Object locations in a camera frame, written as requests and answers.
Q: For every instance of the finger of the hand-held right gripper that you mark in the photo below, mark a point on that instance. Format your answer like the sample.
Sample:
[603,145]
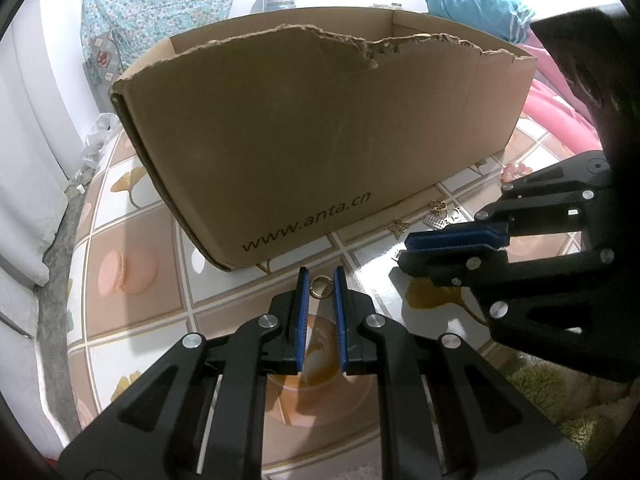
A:
[450,241]
[440,266]

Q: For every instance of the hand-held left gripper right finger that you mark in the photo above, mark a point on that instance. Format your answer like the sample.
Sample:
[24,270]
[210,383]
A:
[341,320]

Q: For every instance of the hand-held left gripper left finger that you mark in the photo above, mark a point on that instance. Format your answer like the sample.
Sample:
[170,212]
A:
[300,320]

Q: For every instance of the gold flower charm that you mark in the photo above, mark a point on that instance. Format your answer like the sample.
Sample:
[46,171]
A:
[439,206]

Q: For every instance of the gold butterfly charm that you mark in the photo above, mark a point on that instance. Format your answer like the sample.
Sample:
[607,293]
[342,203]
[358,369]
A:
[398,229]

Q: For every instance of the brown cardboard box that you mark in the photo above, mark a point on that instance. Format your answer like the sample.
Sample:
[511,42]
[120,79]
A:
[300,135]

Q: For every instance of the silver rectangular charm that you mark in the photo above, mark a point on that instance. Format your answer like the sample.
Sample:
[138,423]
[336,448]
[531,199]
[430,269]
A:
[434,221]

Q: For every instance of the pink floral blanket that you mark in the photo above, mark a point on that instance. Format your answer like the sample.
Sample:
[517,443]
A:
[550,110]

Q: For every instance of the green fluffy rug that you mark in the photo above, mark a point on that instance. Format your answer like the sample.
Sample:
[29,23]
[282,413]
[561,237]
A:
[545,385]

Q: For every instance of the teal printed pillow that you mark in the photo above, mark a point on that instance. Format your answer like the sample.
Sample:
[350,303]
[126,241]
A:
[470,0]

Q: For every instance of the white plastic bag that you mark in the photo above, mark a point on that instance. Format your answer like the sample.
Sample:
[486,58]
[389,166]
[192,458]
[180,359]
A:
[100,132]

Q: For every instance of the white panelled cabinet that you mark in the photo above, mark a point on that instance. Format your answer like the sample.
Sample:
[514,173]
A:
[30,160]

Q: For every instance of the teal floral garment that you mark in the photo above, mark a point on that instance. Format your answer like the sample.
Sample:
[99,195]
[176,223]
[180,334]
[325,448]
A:
[150,0]

